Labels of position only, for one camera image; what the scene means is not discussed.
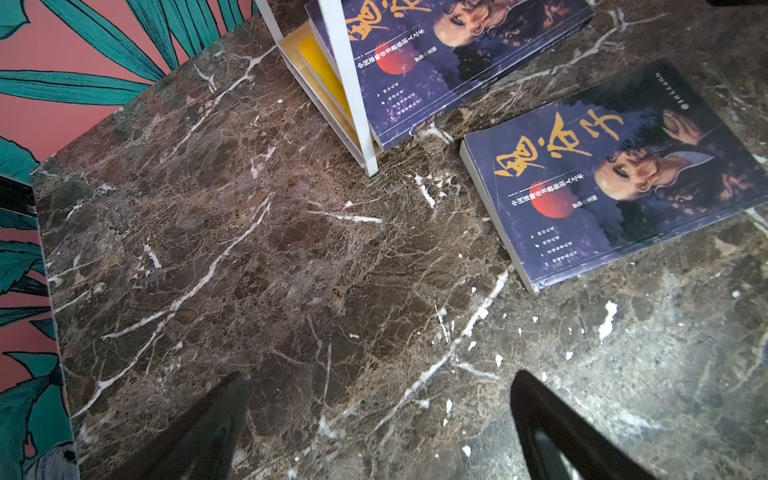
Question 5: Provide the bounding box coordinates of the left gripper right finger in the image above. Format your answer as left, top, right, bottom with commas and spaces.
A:
510, 370, 653, 479

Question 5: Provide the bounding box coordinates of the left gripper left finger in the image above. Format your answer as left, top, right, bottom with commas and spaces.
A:
108, 372, 250, 479

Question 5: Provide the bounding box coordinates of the dark purple book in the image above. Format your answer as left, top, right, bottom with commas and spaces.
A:
459, 59, 767, 292
341, 1, 594, 150

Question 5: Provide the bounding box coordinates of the dark purple bottom book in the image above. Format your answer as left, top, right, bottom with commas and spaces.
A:
459, 59, 767, 292

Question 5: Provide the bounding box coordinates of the white wooden two-tier shelf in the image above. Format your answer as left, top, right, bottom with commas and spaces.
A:
255, 0, 381, 177

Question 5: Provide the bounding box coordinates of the yellow cartoon cover book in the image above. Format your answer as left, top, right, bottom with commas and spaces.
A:
298, 34, 352, 123

